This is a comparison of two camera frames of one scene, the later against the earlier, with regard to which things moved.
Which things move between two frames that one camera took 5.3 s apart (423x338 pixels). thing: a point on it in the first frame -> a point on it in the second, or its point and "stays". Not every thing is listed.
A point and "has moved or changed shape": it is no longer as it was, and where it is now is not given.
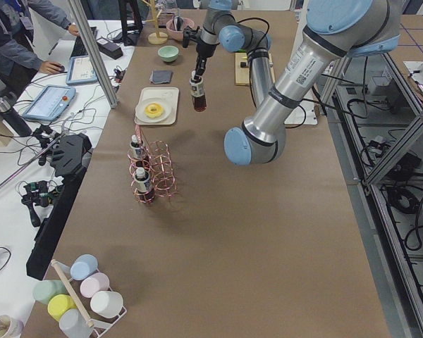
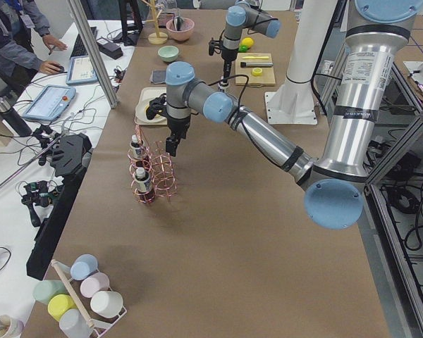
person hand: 73,29 -> 51,41
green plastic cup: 45,289 stays
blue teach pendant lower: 80,71 stays
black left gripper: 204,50 -> 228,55
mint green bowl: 168,53 stays
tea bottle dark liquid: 198,94 has moved or changed shape
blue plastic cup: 83,266 stays
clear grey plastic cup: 72,325 stays
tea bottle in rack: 144,186 stays
